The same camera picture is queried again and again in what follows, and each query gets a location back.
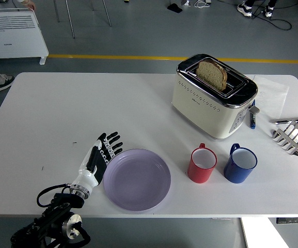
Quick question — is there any person's white black shoe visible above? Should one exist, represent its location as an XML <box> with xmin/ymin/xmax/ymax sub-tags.
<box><xmin>237</xmin><ymin>2</ymin><xmax>253</xmax><ymax>18</ymax></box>
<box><xmin>264</xmin><ymin>4</ymin><xmax>275</xmax><ymax>18</ymax></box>

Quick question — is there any black table control panel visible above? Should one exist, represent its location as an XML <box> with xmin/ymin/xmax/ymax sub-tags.
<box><xmin>276</xmin><ymin>218</ymin><xmax>298</xmax><ymax>225</ymax></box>

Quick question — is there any blue marker pen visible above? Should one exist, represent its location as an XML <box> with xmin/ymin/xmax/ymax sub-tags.
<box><xmin>249</xmin><ymin>100</ymin><xmax>257</xmax><ymax>129</ymax></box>

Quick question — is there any white panel heater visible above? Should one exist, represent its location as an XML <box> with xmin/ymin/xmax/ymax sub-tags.
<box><xmin>0</xmin><ymin>7</ymin><xmax>49</xmax><ymax>65</ymax></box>

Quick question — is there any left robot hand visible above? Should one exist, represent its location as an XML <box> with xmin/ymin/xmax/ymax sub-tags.
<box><xmin>72</xmin><ymin>131</ymin><xmax>124</xmax><ymax>192</ymax></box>

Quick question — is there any purple plastic plate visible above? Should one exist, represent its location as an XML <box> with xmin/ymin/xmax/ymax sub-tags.
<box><xmin>103</xmin><ymin>149</ymin><xmax>172</xmax><ymax>212</ymax></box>

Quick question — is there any metal chair leg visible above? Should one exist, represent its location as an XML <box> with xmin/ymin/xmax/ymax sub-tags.
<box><xmin>102</xmin><ymin>0</ymin><xmax>112</xmax><ymax>27</ymax></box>
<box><xmin>65</xmin><ymin>0</ymin><xmax>76</xmax><ymax>39</ymax></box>
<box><xmin>53</xmin><ymin>0</ymin><xmax>60</xmax><ymax>23</ymax></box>

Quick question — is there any black silver pen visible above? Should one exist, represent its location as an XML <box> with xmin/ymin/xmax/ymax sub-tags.
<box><xmin>269</xmin><ymin>118</ymin><xmax>298</xmax><ymax>125</ymax></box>

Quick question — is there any white paper sheet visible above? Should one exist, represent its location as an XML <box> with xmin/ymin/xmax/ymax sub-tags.
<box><xmin>252</xmin><ymin>74</ymin><xmax>290</xmax><ymax>118</ymax></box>

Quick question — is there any blue enamel mug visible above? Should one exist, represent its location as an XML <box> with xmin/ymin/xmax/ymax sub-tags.
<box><xmin>223</xmin><ymin>143</ymin><xmax>258</xmax><ymax>184</ymax></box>

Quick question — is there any person's hand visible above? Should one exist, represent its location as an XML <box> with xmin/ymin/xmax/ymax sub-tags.
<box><xmin>17</xmin><ymin>0</ymin><xmax>36</xmax><ymax>11</ymax></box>

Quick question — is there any bread slice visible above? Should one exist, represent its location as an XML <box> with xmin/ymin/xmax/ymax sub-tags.
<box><xmin>196</xmin><ymin>60</ymin><xmax>228</xmax><ymax>91</ymax></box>

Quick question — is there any black floor pedal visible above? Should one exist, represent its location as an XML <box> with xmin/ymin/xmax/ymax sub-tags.
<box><xmin>167</xmin><ymin>3</ymin><xmax>183</xmax><ymax>13</ymax></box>

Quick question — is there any cream chrome toaster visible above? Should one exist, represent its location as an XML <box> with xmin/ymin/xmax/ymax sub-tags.
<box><xmin>171</xmin><ymin>53</ymin><xmax>260</xmax><ymax>141</ymax></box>

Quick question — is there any black floor cable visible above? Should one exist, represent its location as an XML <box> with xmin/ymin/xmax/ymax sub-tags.
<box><xmin>246</xmin><ymin>7</ymin><xmax>293</xmax><ymax>31</ymax></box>

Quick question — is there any red enamel mug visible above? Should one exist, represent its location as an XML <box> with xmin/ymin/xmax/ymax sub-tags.
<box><xmin>187</xmin><ymin>143</ymin><xmax>218</xmax><ymax>184</ymax></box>

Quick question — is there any metal toast rack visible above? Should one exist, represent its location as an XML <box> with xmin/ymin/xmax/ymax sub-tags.
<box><xmin>271</xmin><ymin>121</ymin><xmax>298</xmax><ymax>157</ymax></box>

